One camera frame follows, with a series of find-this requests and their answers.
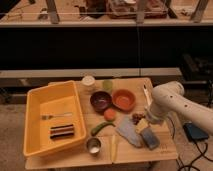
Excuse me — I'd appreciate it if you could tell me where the black cable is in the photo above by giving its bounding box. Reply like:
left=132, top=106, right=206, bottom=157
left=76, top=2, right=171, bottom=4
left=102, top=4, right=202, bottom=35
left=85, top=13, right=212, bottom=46
left=166, top=114, right=213, bottom=171

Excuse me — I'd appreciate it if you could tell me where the blue sponge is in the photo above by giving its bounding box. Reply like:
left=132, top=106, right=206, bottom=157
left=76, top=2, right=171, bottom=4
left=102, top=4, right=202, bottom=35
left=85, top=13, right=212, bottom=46
left=141, top=128, right=160, bottom=150

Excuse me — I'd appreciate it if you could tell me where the white toothbrush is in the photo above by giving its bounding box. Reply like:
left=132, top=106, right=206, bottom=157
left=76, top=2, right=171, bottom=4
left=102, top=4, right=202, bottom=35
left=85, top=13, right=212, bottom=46
left=143, top=85, right=152, bottom=106

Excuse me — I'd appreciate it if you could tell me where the wooden table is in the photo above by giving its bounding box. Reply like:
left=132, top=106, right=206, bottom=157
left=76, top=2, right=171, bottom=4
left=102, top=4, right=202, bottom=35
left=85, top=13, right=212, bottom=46
left=26, top=81, right=177, bottom=169

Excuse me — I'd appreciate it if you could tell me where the grey blue cloth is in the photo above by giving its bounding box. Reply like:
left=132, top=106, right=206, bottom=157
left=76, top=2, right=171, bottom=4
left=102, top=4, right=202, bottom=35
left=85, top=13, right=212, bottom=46
left=116, top=116, right=142, bottom=148

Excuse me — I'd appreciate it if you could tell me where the green pepper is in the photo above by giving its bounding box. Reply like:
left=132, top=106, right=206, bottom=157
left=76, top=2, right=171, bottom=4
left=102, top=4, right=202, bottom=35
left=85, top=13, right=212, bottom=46
left=90, top=122, right=115, bottom=136

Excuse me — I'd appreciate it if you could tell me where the orange bowl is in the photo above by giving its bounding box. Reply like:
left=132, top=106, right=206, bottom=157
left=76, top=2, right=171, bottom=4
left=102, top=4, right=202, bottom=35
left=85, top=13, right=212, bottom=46
left=112, top=89, right=136, bottom=111

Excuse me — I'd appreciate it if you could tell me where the dark striped block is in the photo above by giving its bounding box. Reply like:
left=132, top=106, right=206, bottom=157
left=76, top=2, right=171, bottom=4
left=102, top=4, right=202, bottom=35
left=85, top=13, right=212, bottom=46
left=50, top=124, right=75, bottom=139

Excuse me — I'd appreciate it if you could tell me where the light green cup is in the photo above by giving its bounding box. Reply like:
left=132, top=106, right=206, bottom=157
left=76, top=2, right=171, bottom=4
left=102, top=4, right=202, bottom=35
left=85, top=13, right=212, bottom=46
left=102, top=79, right=113, bottom=92

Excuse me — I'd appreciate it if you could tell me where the dark purple bowl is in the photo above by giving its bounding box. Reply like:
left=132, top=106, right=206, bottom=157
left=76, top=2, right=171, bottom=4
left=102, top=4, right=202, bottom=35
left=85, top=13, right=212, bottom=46
left=90, top=91, right=112, bottom=113

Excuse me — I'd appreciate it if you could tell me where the small metal cup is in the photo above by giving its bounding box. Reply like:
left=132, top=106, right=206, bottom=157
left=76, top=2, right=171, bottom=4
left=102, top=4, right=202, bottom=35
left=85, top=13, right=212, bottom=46
left=86, top=137, right=101, bottom=155

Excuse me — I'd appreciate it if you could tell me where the silver fork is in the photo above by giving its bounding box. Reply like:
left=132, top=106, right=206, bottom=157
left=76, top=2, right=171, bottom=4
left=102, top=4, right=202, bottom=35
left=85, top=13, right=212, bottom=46
left=41, top=113, right=72, bottom=120

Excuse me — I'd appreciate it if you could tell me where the orange round fruit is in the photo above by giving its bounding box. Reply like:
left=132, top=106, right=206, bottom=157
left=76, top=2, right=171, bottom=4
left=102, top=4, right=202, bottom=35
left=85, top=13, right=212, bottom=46
left=104, top=108, right=116, bottom=121

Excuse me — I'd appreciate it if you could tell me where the black foot pedal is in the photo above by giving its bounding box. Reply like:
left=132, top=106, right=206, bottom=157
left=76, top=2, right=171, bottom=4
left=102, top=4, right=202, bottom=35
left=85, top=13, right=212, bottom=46
left=183, top=123, right=209, bottom=142

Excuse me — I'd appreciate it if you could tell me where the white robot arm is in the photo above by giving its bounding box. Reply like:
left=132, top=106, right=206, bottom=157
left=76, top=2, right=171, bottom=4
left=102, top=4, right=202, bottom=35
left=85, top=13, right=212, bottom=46
left=145, top=81, right=213, bottom=135

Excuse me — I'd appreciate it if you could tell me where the brown grape cluster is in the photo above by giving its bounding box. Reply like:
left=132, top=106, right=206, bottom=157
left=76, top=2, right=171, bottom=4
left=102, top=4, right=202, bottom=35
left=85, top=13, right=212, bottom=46
left=132, top=113, right=145, bottom=125

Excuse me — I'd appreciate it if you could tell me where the yellow plastic tray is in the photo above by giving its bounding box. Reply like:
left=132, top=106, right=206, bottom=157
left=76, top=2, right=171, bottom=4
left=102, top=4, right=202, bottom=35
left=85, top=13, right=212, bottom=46
left=23, top=81, right=87, bottom=157

